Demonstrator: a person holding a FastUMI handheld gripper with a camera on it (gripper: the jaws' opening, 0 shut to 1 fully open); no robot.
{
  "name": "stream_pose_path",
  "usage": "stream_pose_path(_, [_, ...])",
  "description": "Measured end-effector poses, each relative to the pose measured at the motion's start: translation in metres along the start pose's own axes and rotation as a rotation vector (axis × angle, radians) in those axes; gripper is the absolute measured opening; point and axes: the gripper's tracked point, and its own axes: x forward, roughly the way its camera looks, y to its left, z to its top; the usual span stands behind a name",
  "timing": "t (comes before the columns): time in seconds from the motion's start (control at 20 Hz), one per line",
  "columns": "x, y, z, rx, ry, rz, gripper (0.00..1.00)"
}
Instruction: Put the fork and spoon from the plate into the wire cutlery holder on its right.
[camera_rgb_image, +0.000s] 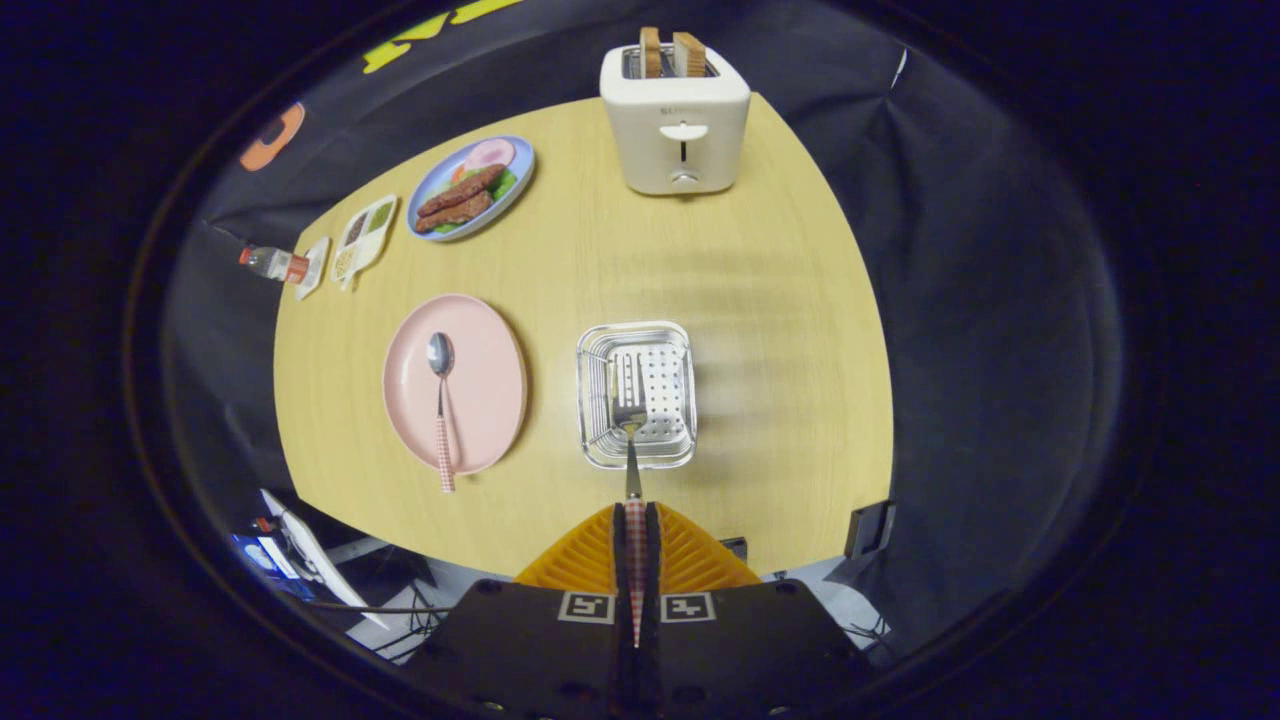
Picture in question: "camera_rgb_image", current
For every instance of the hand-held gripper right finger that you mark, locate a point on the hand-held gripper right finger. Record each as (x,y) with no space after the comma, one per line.
(652,560)

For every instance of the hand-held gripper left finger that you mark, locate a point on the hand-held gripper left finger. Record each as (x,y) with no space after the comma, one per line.
(620,560)

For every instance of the black table clamp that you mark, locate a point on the black table clamp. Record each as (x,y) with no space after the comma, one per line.
(870,528)

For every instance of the pink plate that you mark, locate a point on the pink plate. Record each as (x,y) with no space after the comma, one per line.
(490,380)

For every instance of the white flat panel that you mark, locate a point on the white flat panel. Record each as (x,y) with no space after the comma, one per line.
(310,555)

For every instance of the blue card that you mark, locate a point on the blue card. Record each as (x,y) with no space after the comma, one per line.
(255,555)

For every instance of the brown grilled sausage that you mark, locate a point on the brown grilled sausage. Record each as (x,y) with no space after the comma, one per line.
(455,213)
(462,190)

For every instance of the green lettuce leaf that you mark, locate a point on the green lettuce leaf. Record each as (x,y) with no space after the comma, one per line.
(505,185)

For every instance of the white divided sauce tray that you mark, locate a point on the white divided sauce tray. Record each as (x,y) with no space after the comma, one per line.
(365,240)

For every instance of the blue plate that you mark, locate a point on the blue plate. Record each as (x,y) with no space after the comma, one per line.
(428,195)

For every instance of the small white coaster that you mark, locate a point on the small white coaster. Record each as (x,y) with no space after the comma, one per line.
(318,262)

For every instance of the pink ham slice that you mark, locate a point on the pink ham slice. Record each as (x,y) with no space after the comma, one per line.
(490,153)

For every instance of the white toaster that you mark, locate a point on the white toaster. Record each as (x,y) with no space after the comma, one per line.
(675,110)

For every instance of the clear plastic bottle red label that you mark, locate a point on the clear plastic bottle red label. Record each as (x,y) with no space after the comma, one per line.
(270,263)

